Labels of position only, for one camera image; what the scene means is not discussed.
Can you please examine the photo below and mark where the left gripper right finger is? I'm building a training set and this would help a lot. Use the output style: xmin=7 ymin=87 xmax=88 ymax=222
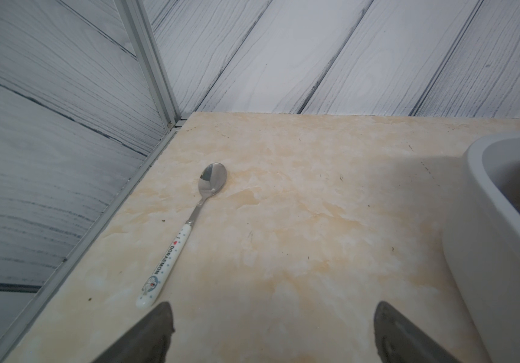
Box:
xmin=373 ymin=301 xmax=459 ymax=362

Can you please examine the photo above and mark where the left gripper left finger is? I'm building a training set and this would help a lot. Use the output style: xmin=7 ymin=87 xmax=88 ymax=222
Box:
xmin=93 ymin=302 xmax=175 ymax=363

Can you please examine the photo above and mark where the grey plastic storage box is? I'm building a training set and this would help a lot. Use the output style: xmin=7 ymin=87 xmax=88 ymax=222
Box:
xmin=442 ymin=132 xmax=520 ymax=362

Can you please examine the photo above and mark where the silver spoon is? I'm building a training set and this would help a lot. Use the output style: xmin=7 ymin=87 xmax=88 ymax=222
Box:
xmin=136 ymin=163 xmax=227 ymax=309

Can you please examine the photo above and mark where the left aluminium frame post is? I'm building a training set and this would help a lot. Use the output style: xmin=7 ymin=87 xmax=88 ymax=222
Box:
xmin=115 ymin=0 xmax=181 ymax=129

